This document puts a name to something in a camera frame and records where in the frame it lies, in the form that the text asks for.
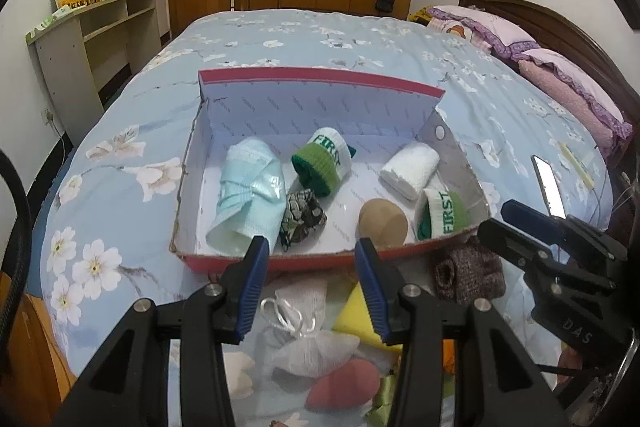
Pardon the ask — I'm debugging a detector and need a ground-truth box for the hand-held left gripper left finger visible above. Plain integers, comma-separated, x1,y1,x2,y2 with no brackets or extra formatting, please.
52,234,271,427

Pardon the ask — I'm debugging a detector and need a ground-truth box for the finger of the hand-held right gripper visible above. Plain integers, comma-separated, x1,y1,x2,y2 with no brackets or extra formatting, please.
501,200,576,240
477,218,556,280

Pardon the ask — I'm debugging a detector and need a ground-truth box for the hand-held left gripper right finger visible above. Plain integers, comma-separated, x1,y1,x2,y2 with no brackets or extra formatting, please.
353,237,571,427

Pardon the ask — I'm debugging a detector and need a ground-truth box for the yellow sponge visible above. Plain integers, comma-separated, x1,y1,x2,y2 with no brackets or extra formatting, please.
331,279,406,350

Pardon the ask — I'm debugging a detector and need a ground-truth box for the purple knitted sock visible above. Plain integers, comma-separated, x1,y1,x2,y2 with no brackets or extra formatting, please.
431,243,506,305

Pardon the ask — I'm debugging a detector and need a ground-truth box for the beige powder puff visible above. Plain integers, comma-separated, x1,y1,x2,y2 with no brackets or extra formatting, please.
357,199,409,250

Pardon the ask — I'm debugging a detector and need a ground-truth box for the green white wristband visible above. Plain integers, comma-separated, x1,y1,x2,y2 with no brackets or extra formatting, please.
291,127,357,198
415,188,471,242

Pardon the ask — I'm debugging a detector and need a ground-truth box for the white mesh drawstring bag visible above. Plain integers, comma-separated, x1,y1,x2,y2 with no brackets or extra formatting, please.
257,284,361,380

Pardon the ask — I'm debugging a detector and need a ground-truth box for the black wave-patterned pouch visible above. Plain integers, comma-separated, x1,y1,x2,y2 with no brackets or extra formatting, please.
279,188,328,252

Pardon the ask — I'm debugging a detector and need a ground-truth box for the pink makeup sponge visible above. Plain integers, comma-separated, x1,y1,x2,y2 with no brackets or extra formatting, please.
305,359,382,410

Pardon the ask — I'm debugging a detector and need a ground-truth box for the blue face mask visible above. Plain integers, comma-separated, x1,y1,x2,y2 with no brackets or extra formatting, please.
206,138,287,253

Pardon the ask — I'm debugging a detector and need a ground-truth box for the green satin ribbon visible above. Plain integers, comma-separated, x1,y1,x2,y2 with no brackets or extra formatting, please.
365,372,401,427

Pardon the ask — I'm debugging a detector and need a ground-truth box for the white waffle towel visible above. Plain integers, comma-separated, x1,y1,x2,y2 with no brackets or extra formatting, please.
378,143,441,200

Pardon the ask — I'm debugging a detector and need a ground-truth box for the pink cardboard box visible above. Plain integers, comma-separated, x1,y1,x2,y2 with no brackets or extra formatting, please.
172,67,493,275

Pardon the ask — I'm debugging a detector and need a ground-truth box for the smartphone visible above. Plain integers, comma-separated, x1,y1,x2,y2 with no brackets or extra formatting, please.
531,154,568,220

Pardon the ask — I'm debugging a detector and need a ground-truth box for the pale yellow strip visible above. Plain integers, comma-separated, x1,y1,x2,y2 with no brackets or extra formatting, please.
562,142,596,188

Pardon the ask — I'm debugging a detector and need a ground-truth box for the pink frilled pillow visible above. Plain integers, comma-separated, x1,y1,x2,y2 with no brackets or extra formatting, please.
517,48,632,158

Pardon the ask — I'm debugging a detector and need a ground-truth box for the dark wooden headboard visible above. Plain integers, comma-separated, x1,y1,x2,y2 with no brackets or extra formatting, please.
457,0,640,148

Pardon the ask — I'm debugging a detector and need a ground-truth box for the purple frilled pillow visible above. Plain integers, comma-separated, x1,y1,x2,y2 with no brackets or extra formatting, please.
427,5,541,60

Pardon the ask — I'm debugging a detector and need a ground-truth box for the cartoon print cloth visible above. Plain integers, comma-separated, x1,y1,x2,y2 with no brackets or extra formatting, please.
440,19,474,40

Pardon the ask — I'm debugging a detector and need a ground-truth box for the beige shelf unit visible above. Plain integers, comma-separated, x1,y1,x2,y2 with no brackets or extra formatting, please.
26,0,161,122

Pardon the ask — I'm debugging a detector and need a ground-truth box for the green white packet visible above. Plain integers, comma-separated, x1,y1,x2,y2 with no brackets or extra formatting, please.
31,7,76,38

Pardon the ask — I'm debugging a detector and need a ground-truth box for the black cable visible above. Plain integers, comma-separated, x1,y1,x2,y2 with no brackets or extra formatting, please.
0,149,34,333

